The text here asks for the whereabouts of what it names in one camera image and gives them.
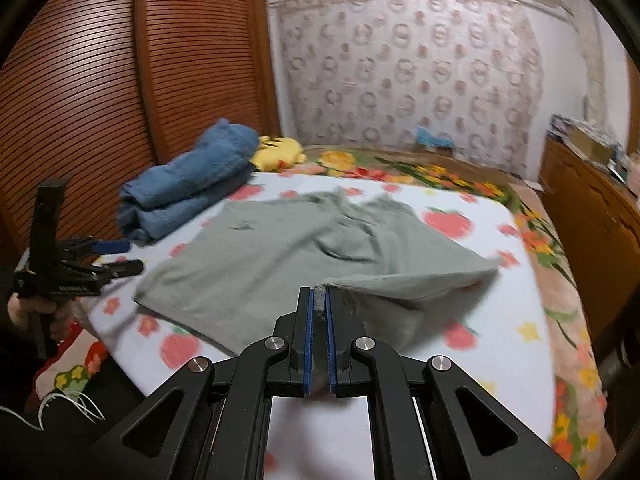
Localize wooden slatted wardrobe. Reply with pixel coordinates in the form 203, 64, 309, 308
1, 0, 280, 260

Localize floral orange bed quilt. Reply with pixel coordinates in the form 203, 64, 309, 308
35, 166, 615, 479

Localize folded blue jeans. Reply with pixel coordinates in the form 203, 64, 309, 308
116, 119, 259, 244

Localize cardboard box on cabinet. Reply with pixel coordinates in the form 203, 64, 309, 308
568, 125, 616, 165

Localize yellow plush toy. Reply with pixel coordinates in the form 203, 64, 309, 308
250, 136, 307, 172

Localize white strawberry print blanket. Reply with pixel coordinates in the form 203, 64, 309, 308
87, 174, 574, 479

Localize grey-green pants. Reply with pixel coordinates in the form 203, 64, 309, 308
134, 191, 499, 354

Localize wooden sideboard cabinet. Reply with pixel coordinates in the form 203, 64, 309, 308
539, 138, 639, 338

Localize white cable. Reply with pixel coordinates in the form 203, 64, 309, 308
0, 390, 106, 434

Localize person's left hand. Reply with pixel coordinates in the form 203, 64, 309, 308
8, 294, 76, 342

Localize patterned lace curtain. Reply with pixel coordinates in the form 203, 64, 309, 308
274, 0, 543, 175

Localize blue tissue box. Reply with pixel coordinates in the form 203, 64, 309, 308
416, 126, 454, 151

